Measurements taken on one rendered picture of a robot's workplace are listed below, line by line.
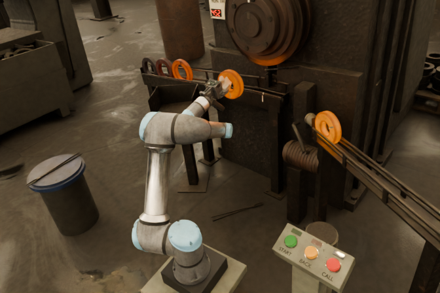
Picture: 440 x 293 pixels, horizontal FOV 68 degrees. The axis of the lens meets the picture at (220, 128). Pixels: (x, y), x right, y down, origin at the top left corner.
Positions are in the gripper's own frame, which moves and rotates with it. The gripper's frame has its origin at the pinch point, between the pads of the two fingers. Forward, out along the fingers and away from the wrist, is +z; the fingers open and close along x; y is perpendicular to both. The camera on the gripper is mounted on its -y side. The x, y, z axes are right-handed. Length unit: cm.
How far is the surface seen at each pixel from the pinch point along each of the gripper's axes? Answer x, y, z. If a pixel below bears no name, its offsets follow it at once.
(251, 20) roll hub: -9.9, 25.9, 16.4
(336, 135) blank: -59, -14, -4
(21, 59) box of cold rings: 228, -3, -31
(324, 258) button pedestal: -79, -11, -56
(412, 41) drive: -57, -34, 105
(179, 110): 37.7, -20.8, -13.4
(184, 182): 45, -77, -32
